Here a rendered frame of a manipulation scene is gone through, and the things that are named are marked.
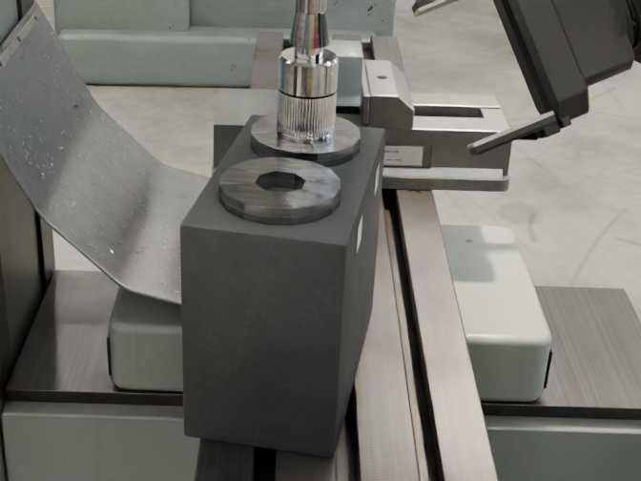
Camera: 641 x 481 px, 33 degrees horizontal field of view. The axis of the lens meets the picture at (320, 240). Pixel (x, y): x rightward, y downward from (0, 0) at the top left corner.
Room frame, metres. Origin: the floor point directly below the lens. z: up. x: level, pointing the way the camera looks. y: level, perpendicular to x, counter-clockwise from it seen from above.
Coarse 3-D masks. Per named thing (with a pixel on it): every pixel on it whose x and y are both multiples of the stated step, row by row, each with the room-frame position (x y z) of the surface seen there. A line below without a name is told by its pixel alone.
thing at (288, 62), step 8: (280, 56) 0.82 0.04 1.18; (288, 56) 0.81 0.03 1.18; (296, 56) 0.81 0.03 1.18; (328, 56) 0.82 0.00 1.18; (336, 56) 0.82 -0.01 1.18; (280, 64) 0.81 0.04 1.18; (288, 64) 0.80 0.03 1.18; (296, 64) 0.80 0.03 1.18; (304, 64) 0.80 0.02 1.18; (312, 64) 0.80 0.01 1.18; (320, 64) 0.80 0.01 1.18; (328, 64) 0.80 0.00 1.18; (336, 64) 0.81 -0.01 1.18; (288, 72) 0.80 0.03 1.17; (296, 72) 0.80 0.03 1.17; (304, 72) 0.80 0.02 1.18; (312, 72) 0.80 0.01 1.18; (320, 72) 0.80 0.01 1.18; (328, 72) 0.80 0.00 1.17
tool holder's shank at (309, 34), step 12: (300, 0) 0.81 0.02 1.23; (312, 0) 0.81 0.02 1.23; (324, 0) 0.82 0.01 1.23; (300, 12) 0.81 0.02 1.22; (312, 12) 0.81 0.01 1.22; (324, 12) 0.82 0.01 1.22; (300, 24) 0.81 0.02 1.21; (312, 24) 0.81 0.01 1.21; (324, 24) 0.81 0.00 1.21; (300, 36) 0.81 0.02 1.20; (312, 36) 0.81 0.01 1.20; (324, 36) 0.81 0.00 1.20; (300, 48) 0.81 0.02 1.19; (312, 48) 0.81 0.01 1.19
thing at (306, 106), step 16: (288, 80) 0.80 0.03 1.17; (304, 80) 0.80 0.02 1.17; (320, 80) 0.80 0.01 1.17; (336, 80) 0.81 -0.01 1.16; (288, 96) 0.80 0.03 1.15; (304, 96) 0.80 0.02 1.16; (320, 96) 0.80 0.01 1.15; (336, 96) 0.82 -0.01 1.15; (288, 112) 0.80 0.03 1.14; (304, 112) 0.80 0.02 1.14; (320, 112) 0.80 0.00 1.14; (288, 128) 0.80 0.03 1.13; (304, 128) 0.80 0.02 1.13; (320, 128) 0.80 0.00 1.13
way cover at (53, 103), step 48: (0, 48) 1.11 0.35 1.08; (48, 48) 1.24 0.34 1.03; (0, 96) 1.04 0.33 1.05; (48, 96) 1.16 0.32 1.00; (0, 144) 0.98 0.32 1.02; (48, 144) 1.09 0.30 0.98; (96, 144) 1.20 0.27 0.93; (48, 192) 1.02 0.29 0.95; (96, 192) 1.10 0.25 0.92; (144, 192) 1.19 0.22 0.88; (192, 192) 1.24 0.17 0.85; (96, 240) 1.01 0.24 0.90; (144, 240) 1.08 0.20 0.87; (144, 288) 0.99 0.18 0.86
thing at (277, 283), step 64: (256, 128) 0.82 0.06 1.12; (256, 192) 0.70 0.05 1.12; (320, 192) 0.71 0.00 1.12; (192, 256) 0.67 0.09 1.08; (256, 256) 0.66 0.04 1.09; (320, 256) 0.66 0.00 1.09; (192, 320) 0.67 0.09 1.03; (256, 320) 0.66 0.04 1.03; (320, 320) 0.66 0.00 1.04; (192, 384) 0.67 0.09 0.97; (256, 384) 0.66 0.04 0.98; (320, 384) 0.66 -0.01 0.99; (320, 448) 0.66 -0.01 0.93
